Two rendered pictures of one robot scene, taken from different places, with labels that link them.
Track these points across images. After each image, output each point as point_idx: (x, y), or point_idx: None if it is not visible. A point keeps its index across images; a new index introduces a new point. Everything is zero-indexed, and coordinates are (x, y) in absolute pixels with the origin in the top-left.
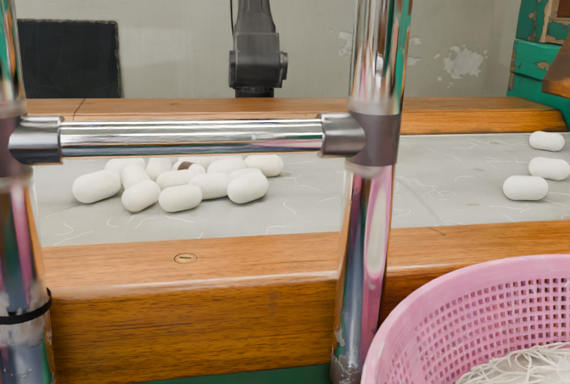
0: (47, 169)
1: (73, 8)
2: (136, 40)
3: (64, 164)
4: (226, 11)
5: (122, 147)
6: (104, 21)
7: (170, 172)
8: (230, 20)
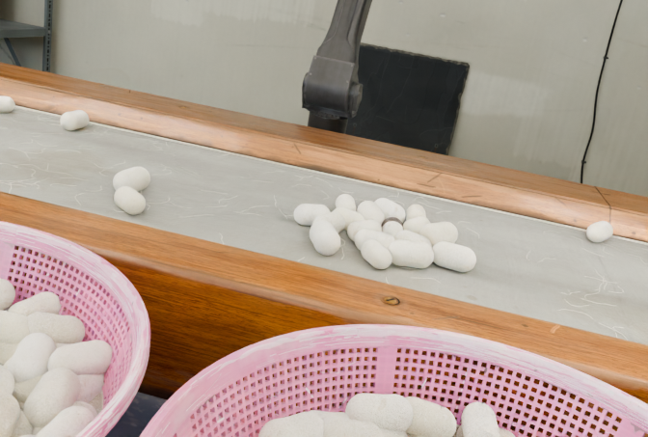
0: (622, 265)
1: (428, 43)
2: (485, 87)
3: (632, 263)
4: (595, 73)
5: None
6: (457, 62)
7: None
8: (596, 84)
